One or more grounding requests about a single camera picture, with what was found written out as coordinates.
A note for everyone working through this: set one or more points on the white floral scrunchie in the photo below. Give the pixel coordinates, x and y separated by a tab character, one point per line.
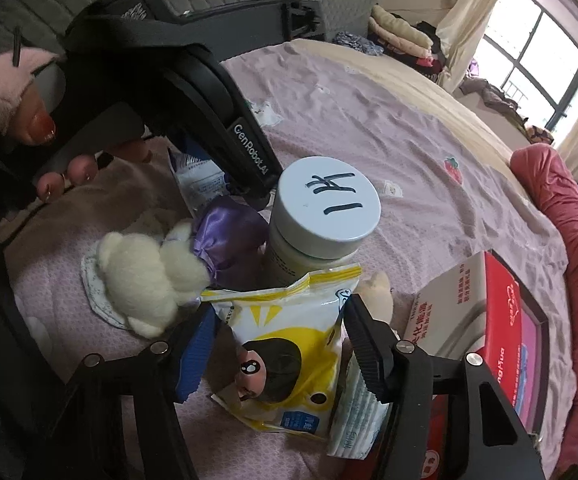
91	290

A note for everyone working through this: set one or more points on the blue patterned cloth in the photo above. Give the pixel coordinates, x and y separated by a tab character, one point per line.
359	42

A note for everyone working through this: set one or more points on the pink book box tray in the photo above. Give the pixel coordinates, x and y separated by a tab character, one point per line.
536	360

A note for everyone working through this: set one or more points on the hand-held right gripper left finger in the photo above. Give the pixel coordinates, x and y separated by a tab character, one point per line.
196	355

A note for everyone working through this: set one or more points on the cream plush bear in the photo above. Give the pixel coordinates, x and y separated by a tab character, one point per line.
139	280

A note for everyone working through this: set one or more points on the teal white wipes packet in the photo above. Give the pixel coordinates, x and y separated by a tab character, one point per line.
199	185

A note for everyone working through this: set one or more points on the teal face mask packet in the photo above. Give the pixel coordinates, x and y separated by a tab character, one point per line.
354	420

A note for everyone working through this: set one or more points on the beige bed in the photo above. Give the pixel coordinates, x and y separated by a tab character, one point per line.
444	105

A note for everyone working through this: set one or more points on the jar with white lid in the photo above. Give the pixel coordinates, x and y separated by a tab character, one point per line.
326	200

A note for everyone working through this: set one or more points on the person's left hand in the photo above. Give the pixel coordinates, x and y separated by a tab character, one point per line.
36	122

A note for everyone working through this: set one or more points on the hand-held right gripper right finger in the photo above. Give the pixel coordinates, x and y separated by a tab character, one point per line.
369	355

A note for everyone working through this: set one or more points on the pile of folded clothes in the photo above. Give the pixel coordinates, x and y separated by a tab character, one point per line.
399	25

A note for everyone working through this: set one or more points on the clothes on window sill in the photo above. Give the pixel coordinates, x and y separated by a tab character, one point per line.
499	100

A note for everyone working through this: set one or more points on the red tissue pack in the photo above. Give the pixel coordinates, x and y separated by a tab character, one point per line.
449	300

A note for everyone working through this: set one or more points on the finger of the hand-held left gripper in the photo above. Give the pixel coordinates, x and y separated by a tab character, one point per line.
261	197

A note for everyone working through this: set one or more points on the window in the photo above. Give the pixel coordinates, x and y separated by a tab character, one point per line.
544	50

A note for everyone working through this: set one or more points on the yellow face mask packet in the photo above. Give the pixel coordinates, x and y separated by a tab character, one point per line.
289	330

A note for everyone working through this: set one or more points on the purple satin scrunchie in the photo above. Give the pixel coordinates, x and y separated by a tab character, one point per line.
229	230

